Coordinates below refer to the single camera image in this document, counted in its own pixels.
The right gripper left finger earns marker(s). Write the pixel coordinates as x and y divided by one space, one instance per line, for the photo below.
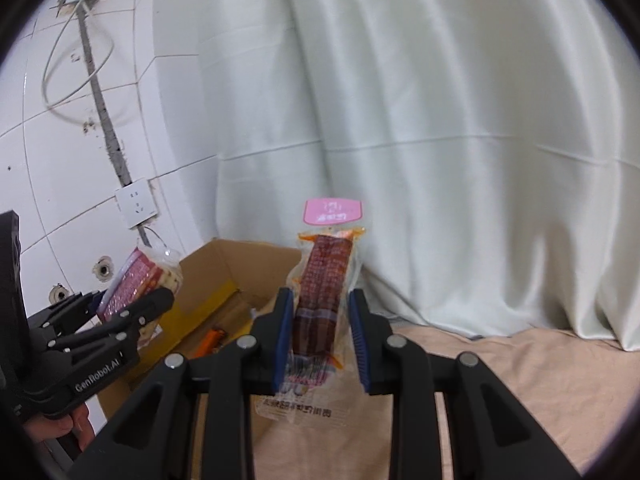
151 435

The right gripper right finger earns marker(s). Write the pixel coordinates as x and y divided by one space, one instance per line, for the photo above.
459 402

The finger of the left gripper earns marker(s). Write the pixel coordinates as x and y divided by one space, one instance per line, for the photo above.
69 314
138 315

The red cracker packet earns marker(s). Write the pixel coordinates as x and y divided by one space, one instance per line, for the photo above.
145 270

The orange snack bar wrapper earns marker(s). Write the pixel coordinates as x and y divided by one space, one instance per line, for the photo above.
210 343

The red sausage snack packet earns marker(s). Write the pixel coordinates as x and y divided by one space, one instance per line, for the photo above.
321 369

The person's left hand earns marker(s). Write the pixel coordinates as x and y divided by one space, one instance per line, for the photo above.
40 428

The beige table cloth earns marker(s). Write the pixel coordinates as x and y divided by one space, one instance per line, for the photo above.
582 392

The cardboard box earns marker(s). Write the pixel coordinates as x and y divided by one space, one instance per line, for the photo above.
223 283

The pale green curtain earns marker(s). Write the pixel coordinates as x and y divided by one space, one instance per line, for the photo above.
494 145

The white wall socket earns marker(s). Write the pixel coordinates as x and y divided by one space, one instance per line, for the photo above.
136 203

